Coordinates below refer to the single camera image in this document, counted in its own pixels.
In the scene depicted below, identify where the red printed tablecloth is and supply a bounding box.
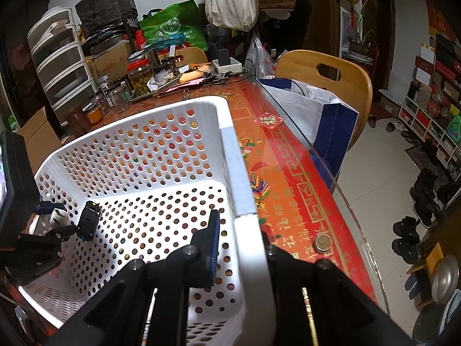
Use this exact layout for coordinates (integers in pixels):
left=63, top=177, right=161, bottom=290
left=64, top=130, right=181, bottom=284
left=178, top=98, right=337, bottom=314
left=58, top=76, right=379, bottom=307

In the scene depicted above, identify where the clear glass jar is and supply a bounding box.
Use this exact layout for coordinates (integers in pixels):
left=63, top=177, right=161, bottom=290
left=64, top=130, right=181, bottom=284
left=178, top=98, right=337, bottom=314
left=108, top=83, right=130, bottom=112

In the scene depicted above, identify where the black plastic bag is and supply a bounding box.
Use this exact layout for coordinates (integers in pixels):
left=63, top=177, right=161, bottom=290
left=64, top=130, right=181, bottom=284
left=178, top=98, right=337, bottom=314
left=75, top=0, right=139, bottom=35

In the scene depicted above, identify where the brass coin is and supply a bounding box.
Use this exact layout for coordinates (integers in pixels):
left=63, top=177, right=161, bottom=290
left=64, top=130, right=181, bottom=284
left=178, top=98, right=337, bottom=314
left=315, top=234, right=334, bottom=252

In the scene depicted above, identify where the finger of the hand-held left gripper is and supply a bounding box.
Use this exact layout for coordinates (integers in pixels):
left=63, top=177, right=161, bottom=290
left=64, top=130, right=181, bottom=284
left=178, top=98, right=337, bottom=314
left=32, top=201, right=66, bottom=216
left=18, top=224, right=78, bottom=251

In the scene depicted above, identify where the printed cardboard box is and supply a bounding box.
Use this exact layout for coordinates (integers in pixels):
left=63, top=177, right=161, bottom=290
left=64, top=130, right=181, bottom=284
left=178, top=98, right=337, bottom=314
left=86, top=41, right=134, bottom=80

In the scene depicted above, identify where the clear plastic bag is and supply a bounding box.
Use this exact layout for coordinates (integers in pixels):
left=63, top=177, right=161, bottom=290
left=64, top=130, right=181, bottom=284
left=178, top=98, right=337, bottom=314
left=247, top=32, right=276, bottom=78

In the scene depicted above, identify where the small black charger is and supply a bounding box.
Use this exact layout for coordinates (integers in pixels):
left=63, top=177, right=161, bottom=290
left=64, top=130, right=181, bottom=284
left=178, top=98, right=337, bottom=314
left=77, top=201, right=102, bottom=242

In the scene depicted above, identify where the white cubby shelf unit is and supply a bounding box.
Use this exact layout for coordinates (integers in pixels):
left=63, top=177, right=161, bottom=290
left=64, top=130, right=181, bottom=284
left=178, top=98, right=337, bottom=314
left=398, top=83, right=461, bottom=177

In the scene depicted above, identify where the potted plant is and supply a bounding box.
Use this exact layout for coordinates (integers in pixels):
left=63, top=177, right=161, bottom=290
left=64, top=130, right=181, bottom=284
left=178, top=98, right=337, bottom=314
left=346, top=5, right=379, bottom=56

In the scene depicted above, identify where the pair of black shoes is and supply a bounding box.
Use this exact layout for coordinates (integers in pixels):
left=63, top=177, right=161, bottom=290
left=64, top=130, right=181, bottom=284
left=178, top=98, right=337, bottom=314
left=411, top=169, right=442, bottom=228

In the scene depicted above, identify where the open cardboard box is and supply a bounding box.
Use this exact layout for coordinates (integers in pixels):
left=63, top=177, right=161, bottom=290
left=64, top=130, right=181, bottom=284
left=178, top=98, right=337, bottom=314
left=18, top=106, right=62, bottom=174

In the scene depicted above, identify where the red square paper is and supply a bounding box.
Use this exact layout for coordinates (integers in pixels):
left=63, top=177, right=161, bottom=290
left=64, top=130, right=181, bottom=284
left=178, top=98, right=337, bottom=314
left=254, top=113, right=285, bottom=130

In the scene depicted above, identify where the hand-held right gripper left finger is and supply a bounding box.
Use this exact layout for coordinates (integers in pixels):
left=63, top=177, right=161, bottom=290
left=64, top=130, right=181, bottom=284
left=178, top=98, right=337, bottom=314
left=45, top=209, right=221, bottom=346

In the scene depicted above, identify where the red wall poster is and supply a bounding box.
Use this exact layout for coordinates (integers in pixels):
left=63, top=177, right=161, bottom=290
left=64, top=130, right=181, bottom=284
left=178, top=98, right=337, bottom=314
left=426, top=0, right=461, bottom=38

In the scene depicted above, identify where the green shopping bag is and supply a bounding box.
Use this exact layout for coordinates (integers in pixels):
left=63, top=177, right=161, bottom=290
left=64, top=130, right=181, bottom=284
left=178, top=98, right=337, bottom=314
left=140, top=1, right=209, bottom=52

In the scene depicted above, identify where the beige canvas tote bag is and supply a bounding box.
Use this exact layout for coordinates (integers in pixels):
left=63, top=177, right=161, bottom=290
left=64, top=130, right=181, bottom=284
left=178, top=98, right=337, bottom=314
left=205, top=0, right=259, bottom=31

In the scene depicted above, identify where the white and blue shopping bag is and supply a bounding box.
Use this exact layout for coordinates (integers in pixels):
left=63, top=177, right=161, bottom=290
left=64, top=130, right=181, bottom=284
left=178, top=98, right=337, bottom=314
left=256, top=77, right=359, bottom=191

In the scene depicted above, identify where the metal pan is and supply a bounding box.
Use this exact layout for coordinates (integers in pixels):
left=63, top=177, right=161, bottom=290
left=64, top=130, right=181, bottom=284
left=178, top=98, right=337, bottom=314
left=431, top=254, right=460, bottom=305

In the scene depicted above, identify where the clear plastic drawer unit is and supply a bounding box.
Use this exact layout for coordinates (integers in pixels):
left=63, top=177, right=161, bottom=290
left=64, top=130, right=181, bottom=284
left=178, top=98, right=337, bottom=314
left=27, top=7, right=98, bottom=116

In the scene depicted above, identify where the wooden chair with handle hole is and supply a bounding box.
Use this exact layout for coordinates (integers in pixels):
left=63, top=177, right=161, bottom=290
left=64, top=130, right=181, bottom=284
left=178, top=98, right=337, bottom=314
left=275, top=50, right=373, bottom=152

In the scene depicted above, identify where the yellow pouch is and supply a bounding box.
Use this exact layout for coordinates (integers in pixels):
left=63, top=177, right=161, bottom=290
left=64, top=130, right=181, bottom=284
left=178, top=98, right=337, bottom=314
left=179, top=70, right=206, bottom=83

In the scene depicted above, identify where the brown jar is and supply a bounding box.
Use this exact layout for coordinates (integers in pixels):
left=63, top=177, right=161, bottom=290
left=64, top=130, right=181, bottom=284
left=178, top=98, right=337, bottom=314
left=64, top=104, right=92, bottom=134

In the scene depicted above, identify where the red-lidded jar of olives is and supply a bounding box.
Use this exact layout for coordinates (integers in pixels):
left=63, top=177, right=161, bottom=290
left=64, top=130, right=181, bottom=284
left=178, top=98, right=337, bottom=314
left=127, top=61, right=154, bottom=97

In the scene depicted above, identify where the orange-filled small jar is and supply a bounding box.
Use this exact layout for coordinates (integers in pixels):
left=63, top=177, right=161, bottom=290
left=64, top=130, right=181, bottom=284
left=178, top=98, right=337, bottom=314
left=86, top=103, right=104, bottom=125

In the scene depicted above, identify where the white perforated plastic basket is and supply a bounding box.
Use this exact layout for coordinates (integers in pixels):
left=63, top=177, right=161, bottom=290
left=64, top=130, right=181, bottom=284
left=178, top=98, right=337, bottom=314
left=18, top=95, right=274, bottom=346

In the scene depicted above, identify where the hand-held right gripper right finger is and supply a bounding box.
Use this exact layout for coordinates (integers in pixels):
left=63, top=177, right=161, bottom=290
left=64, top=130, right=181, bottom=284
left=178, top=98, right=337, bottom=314
left=261, top=231, right=415, bottom=346

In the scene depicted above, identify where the white power strip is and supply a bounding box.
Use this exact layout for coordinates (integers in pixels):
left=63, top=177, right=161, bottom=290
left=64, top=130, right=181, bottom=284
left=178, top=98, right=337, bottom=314
left=212, top=59, right=243, bottom=74

